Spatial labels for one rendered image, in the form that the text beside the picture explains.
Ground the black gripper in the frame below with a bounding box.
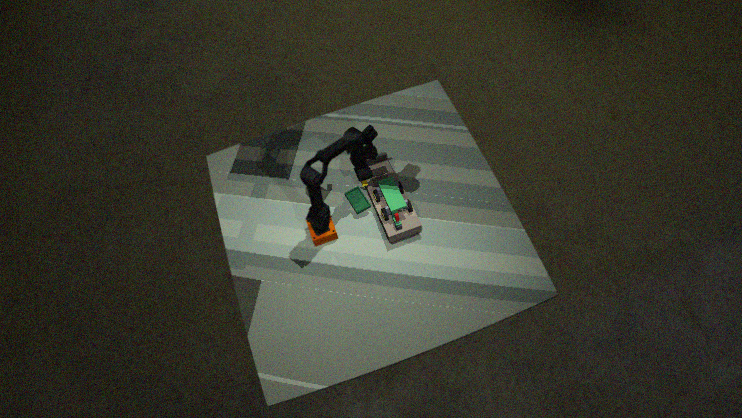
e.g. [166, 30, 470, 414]
[346, 150, 373, 182]

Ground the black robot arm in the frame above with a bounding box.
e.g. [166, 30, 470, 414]
[300, 125, 378, 237]

